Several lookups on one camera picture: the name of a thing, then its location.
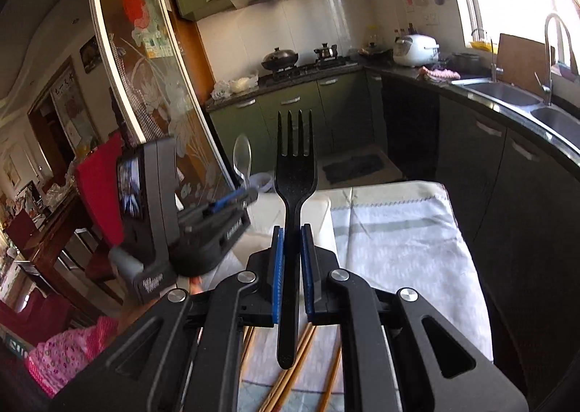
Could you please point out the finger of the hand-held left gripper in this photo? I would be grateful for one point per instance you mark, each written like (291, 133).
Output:
(226, 202)

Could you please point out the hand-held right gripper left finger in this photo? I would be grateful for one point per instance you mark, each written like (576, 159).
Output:
(277, 276)

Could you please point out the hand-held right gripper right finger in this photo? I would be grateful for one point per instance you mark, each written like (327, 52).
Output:
(310, 276)

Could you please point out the clear plastic spoon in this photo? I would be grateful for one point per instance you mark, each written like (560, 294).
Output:
(241, 153)

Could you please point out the black plastic fork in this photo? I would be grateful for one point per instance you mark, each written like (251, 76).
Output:
(294, 176)

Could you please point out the wooden chopstick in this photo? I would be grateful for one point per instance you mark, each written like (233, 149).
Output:
(248, 344)
(294, 382)
(283, 385)
(330, 375)

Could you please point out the white plastic bucket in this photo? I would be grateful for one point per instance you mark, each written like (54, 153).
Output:
(260, 181)

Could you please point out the red covered wooden chair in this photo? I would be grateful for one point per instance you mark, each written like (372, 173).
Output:
(97, 185)

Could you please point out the dark floor cloth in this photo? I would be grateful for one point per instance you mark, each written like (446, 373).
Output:
(353, 167)

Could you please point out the white plastic bag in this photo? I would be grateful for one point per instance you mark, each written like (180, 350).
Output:
(233, 85)

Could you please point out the wooden dining table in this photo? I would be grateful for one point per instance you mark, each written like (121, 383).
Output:
(40, 235)

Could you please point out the teal checked table mat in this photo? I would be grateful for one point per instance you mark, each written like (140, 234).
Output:
(253, 400)

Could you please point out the flower-etched glass sliding door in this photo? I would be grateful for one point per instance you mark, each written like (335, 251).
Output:
(149, 54)

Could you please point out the green lower cabinets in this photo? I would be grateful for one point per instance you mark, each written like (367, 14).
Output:
(335, 108)

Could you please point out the black wok with lid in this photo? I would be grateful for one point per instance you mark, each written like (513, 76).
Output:
(280, 58)

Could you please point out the black gas stove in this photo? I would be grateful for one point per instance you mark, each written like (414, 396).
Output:
(312, 67)

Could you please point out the small steel pot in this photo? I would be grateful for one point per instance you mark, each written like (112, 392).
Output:
(327, 53)

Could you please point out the pink floral cloth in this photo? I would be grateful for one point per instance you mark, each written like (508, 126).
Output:
(63, 353)

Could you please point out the black pan with lid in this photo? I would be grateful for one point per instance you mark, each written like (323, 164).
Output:
(375, 51)

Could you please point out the dark lower cabinets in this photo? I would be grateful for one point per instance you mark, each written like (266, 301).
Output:
(498, 176)

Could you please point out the pink dishcloth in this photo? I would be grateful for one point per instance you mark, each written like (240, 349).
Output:
(437, 74)

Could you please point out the white rice cooker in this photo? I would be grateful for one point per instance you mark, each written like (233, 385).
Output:
(417, 49)

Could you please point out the condiment bottles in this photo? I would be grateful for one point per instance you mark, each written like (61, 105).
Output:
(403, 31)

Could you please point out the black cooking pot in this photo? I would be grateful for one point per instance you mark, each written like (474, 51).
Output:
(466, 63)

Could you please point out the steel double sink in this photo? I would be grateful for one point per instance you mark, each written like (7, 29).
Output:
(507, 92)

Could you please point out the small steel faucet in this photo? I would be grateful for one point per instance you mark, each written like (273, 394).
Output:
(494, 63)

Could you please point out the wooden cutting board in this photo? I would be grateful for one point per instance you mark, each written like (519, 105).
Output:
(521, 58)

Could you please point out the tall steel faucet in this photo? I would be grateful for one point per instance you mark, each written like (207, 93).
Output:
(550, 54)

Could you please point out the wall poster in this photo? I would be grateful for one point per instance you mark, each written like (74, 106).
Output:
(72, 113)

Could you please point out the white wall socket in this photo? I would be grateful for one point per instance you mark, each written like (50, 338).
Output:
(432, 19)

